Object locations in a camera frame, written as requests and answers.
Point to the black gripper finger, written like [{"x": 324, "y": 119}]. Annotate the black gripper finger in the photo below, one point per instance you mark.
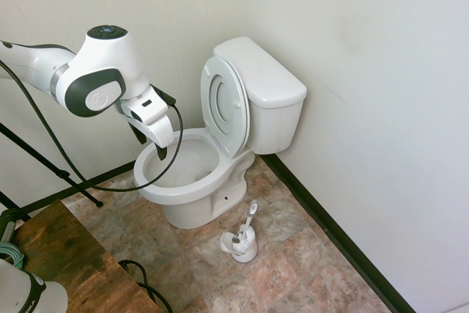
[
  {"x": 161, "y": 152},
  {"x": 139, "y": 134}
]

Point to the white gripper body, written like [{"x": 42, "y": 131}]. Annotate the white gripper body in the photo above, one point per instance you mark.
[{"x": 154, "y": 118}]

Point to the white toilet brush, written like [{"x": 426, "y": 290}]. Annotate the white toilet brush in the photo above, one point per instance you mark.
[{"x": 249, "y": 219}]

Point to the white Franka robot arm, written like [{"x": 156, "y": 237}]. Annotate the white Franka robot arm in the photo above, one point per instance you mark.
[{"x": 104, "y": 58}]

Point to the white toilet bowl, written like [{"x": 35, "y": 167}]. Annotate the white toilet bowl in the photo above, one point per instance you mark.
[{"x": 198, "y": 195}]

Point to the white toilet seat with lid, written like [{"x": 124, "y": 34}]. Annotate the white toilet seat with lid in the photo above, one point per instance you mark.
[{"x": 225, "y": 100}]

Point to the white toilet tank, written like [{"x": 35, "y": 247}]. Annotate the white toilet tank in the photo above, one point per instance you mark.
[{"x": 275, "y": 126}]

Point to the black baseboard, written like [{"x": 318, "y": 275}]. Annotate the black baseboard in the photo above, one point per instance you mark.
[
  {"x": 329, "y": 225},
  {"x": 106, "y": 175}
]

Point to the white tank lid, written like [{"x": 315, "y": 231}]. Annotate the white tank lid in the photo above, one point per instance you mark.
[{"x": 264, "y": 71}]

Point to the white brush holder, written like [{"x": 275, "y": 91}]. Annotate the white brush holder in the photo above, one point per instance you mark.
[{"x": 243, "y": 252}]

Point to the brown wooden table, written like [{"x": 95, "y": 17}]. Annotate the brown wooden table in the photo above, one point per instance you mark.
[{"x": 80, "y": 261}]

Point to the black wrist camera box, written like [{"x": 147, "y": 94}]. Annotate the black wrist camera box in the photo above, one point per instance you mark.
[{"x": 165, "y": 95}]

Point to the black camera tripod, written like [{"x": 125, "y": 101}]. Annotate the black camera tripod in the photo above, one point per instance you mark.
[{"x": 47, "y": 166}]

